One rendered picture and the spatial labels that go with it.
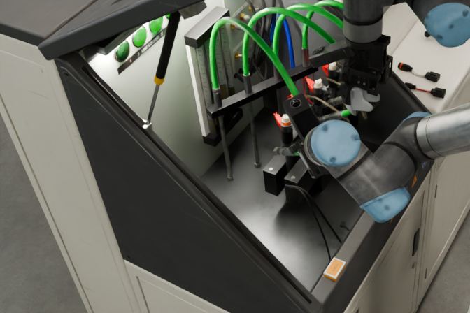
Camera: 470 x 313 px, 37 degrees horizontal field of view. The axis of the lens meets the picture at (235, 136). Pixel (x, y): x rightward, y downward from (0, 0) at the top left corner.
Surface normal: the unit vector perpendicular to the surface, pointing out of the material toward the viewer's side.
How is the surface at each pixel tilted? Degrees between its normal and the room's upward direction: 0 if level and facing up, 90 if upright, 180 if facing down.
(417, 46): 0
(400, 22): 76
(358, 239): 0
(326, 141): 46
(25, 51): 90
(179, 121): 90
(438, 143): 87
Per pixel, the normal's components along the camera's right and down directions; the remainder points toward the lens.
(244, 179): -0.11, -0.73
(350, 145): 0.03, -0.05
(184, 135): 0.83, 0.30
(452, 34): 0.21, 0.64
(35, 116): -0.55, 0.61
